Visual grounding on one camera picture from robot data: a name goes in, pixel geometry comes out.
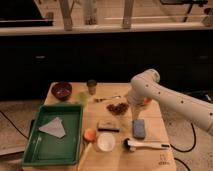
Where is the black cable right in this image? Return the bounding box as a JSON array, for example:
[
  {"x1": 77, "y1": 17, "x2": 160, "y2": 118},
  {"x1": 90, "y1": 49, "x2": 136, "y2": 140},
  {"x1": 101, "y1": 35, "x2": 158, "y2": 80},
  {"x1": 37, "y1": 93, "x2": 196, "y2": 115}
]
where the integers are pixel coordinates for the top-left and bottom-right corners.
[{"x1": 169, "y1": 122, "x2": 198, "y2": 171}]

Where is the green plastic tray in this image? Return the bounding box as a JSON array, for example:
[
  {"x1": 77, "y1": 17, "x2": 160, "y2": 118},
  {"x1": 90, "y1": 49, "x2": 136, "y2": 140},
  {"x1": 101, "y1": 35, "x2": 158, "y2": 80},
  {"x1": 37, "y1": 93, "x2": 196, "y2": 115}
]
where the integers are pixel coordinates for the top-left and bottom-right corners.
[{"x1": 22, "y1": 104, "x2": 83, "y2": 167}]

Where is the bunch of red grapes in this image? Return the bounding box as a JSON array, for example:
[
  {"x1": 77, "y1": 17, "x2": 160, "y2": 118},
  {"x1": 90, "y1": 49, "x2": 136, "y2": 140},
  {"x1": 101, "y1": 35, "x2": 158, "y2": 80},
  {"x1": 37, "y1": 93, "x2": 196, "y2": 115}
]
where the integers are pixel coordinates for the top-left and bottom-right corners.
[{"x1": 107, "y1": 103, "x2": 129, "y2": 115}]

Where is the grey folded cloth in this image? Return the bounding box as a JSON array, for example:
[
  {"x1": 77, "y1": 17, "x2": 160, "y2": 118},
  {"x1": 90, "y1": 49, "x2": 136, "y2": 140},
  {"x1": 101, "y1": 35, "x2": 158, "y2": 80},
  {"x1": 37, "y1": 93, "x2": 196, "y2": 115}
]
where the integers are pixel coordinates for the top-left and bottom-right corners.
[{"x1": 39, "y1": 117, "x2": 66, "y2": 138}]

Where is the metal spoon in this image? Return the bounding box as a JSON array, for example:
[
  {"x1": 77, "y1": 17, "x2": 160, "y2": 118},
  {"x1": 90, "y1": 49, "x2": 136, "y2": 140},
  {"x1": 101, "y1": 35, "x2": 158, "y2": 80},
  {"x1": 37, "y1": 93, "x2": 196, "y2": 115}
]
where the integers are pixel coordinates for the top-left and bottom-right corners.
[{"x1": 94, "y1": 95, "x2": 121, "y2": 103}]

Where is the white paper cup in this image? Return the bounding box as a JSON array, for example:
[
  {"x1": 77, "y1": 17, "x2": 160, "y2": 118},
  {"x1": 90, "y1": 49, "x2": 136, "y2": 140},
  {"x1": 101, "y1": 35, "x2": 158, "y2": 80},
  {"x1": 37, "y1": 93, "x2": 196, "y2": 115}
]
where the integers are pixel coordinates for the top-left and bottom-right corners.
[{"x1": 97, "y1": 133, "x2": 116, "y2": 152}]

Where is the black cable left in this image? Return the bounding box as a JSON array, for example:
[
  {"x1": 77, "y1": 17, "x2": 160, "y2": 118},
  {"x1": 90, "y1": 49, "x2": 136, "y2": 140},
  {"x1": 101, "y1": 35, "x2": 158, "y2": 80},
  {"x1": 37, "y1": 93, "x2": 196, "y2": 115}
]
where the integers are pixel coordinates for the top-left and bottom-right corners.
[{"x1": 0, "y1": 110, "x2": 30, "y2": 140}]

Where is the blue sponge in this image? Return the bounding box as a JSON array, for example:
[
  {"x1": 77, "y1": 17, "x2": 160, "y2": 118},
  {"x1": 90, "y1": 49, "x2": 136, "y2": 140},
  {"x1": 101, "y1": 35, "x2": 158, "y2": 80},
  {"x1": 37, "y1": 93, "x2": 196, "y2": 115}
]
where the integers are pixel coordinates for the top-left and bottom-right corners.
[{"x1": 133, "y1": 119, "x2": 146, "y2": 139}]

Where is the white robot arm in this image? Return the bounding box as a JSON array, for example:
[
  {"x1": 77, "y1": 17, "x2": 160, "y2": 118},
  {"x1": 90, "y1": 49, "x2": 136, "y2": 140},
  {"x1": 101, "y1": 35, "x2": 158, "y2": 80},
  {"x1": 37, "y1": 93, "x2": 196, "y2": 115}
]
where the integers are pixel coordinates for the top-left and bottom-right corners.
[{"x1": 127, "y1": 69, "x2": 213, "y2": 136}]

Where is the white handled dish brush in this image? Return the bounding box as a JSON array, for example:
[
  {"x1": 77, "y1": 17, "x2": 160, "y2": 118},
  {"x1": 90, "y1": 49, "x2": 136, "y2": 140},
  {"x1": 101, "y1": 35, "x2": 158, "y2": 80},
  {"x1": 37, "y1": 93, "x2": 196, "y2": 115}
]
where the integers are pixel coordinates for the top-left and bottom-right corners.
[{"x1": 123, "y1": 138, "x2": 170, "y2": 151}]

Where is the small dark jar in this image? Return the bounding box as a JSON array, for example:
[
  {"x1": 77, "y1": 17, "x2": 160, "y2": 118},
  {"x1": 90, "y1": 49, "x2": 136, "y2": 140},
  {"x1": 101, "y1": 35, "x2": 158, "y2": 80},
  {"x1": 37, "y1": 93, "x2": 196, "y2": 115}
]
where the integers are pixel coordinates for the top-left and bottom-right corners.
[{"x1": 87, "y1": 80, "x2": 97, "y2": 95}]

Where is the yellow banana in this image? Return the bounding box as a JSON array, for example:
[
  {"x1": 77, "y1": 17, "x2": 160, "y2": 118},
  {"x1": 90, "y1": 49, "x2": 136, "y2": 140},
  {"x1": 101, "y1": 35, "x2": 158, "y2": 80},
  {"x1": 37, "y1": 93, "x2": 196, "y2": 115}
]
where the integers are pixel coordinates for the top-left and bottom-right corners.
[{"x1": 77, "y1": 143, "x2": 92, "y2": 171}]

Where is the black rectangular eraser block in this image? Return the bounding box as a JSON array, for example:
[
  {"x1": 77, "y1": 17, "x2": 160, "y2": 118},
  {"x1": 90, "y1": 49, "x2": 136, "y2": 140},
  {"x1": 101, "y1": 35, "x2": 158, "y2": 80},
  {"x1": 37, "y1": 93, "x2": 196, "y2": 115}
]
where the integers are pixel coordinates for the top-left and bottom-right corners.
[{"x1": 97, "y1": 120, "x2": 120, "y2": 132}]

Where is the orange bowl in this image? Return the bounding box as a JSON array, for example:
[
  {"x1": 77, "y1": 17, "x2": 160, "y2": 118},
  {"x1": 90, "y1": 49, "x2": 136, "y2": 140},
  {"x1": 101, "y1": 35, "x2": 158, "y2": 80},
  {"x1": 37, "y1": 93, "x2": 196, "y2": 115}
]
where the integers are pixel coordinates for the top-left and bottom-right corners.
[{"x1": 144, "y1": 97, "x2": 152, "y2": 105}]

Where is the orange ball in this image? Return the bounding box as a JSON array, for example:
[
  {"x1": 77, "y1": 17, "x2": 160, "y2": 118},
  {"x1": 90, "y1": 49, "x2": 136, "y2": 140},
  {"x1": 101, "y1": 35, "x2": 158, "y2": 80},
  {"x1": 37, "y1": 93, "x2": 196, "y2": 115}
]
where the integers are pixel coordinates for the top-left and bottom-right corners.
[{"x1": 84, "y1": 128, "x2": 96, "y2": 142}]

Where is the green leafy toy vegetable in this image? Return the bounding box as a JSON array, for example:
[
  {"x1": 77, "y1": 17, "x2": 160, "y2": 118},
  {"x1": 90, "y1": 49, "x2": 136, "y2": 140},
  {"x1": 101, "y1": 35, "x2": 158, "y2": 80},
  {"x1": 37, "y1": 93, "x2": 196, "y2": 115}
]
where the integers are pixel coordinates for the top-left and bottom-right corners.
[{"x1": 76, "y1": 92, "x2": 88, "y2": 106}]

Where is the black cable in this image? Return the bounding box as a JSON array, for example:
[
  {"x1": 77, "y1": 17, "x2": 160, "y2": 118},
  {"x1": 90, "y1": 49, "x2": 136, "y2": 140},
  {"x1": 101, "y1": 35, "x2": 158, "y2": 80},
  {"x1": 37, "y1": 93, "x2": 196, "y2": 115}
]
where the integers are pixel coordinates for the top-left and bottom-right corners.
[
  {"x1": 0, "y1": 110, "x2": 30, "y2": 140},
  {"x1": 169, "y1": 122, "x2": 198, "y2": 171}
]

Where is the dark red bowl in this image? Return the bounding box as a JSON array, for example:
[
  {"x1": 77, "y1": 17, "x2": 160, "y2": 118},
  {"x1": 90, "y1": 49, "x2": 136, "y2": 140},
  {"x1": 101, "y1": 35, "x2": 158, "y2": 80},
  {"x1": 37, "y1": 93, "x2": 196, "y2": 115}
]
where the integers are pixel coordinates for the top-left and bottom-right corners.
[{"x1": 51, "y1": 82, "x2": 72, "y2": 101}]

